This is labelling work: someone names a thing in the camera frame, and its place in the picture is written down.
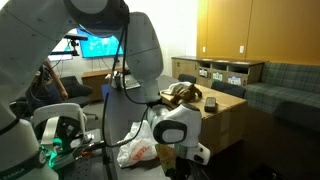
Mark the low wooden bench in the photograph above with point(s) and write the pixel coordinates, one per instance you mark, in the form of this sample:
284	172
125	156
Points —
95	80

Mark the white cloth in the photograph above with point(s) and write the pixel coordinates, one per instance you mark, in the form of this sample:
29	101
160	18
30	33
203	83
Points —
173	87

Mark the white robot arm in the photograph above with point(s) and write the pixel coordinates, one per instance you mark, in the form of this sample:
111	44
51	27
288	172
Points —
29	32

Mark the brown plush toy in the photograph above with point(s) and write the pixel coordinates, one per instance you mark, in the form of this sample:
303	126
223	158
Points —
185	93

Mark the plaid green sofa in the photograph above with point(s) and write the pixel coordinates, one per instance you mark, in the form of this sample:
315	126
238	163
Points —
288	91

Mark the white plastic bag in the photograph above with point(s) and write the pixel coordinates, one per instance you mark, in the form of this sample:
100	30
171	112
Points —
141	146

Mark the black office chair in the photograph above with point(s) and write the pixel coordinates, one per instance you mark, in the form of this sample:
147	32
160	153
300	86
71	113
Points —
77	93

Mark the large cardboard box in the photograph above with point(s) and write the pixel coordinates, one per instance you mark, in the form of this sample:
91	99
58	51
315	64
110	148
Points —
214	130

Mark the dark chair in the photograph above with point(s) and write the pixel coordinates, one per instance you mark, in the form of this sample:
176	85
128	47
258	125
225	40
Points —
187	78
230	89

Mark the wooden storage cabinet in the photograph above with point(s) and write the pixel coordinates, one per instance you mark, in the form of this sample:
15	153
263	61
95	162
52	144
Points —
208	70

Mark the black remote control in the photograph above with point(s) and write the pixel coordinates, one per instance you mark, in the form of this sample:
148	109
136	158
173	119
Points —
210	104

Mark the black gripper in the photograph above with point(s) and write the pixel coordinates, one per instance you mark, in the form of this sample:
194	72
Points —
183	170

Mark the wall television screen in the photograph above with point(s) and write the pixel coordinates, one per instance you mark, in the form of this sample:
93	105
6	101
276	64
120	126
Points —
95	46

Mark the person in striped top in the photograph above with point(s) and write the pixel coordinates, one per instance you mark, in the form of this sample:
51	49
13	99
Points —
46	88

